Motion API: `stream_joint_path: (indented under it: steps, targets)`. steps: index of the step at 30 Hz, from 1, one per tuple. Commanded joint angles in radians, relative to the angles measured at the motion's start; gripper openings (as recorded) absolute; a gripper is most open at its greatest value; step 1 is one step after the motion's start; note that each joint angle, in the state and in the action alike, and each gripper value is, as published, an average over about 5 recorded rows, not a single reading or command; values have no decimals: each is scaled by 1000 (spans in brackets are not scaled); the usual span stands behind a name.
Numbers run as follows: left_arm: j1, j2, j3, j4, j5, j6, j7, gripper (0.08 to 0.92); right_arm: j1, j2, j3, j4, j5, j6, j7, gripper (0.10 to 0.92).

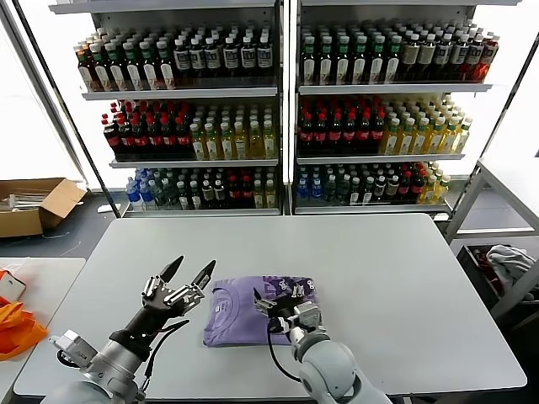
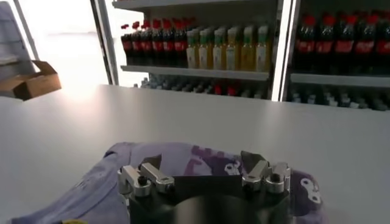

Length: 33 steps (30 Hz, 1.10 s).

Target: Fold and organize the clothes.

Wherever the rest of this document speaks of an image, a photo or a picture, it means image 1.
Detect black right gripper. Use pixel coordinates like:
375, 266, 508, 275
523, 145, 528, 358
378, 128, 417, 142
252, 284, 307, 330

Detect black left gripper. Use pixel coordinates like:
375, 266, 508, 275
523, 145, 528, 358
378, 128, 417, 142
108, 254, 217, 353

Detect purple t-shirt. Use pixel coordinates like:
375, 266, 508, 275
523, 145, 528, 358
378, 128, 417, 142
201, 274, 317, 348

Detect cola bottle red cap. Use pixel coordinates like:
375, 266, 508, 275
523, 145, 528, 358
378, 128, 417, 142
370, 111, 387, 149
161, 117, 178, 156
356, 112, 373, 149
342, 112, 359, 149
240, 175, 254, 210
398, 171, 412, 205
410, 171, 424, 205
328, 112, 344, 149
298, 111, 315, 149
175, 117, 192, 156
147, 117, 163, 156
132, 118, 150, 156
227, 175, 242, 210
119, 119, 136, 156
104, 117, 124, 156
313, 112, 329, 149

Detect orange cloth bag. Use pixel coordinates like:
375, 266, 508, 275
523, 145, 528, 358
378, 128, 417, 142
0, 296, 49, 362

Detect white orange small box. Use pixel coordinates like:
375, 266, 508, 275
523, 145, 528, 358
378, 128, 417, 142
0, 268, 28, 302

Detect open cardboard box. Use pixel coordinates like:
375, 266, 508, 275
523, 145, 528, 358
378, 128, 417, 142
0, 178, 88, 239

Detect white packing tubes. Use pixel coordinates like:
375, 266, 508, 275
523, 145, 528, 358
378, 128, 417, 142
0, 191, 43, 212

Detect black storage crate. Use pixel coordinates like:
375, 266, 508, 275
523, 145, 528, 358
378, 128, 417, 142
456, 242, 539, 315

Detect grey metal shelf rack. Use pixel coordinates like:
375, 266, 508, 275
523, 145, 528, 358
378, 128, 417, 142
48, 0, 282, 218
289, 0, 521, 215

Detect red garment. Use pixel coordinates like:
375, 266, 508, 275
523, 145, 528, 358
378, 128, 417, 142
470, 248, 502, 291

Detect grey white garment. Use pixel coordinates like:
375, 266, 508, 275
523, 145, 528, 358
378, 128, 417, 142
485, 245, 536, 279

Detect dark bottle blue label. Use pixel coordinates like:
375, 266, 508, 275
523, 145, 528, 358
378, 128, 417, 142
435, 33, 454, 83
239, 35, 258, 87
451, 33, 470, 83
466, 34, 485, 83
256, 35, 275, 87
204, 36, 221, 88
222, 36, 240, 87
173, 37, 192, 88
189, 37, 206, 88

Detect red tea bottle white label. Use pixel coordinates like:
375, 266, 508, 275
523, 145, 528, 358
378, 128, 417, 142
77, 45, 97, 93

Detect dark bottle beige label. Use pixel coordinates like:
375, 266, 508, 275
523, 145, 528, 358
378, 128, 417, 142
402, 34, 420, 83
418, 33, 437, 83

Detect red orange drink bottle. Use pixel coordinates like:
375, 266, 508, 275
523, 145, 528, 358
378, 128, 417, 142
479, 35, 501, 83

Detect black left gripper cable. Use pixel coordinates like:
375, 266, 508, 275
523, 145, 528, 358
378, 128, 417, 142
141, 318, 190, 395

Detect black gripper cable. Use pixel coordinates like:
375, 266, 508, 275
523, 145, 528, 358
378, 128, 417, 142
265, 317, 303, 385
141, 318, 190, 395

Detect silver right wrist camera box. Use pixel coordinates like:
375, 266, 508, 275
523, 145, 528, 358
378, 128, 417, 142
292, 303, 324, 334

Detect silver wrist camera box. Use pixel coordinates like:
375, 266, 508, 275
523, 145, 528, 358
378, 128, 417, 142
48, 329, 97, 368
292, 303, 324, 334

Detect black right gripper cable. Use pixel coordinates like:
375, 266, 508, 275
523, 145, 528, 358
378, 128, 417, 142
265, 317, 303, 385

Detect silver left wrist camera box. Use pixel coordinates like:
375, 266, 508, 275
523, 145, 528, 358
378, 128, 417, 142
48, 329, 97, 368

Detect dark diagonal frame pole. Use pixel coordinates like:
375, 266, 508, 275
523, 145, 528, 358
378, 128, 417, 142
12, 0, 123, 219

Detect silver diagonal frame pole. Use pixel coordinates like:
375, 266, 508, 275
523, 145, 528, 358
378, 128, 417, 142
0, 12, 89, 189

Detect grey metal frame table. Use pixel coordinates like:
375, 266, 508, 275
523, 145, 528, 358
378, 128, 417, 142
444, 157, 539, 323

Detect thin diagonal frame pole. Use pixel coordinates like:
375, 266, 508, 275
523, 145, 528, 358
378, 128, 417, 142
475, 29, 539, 169

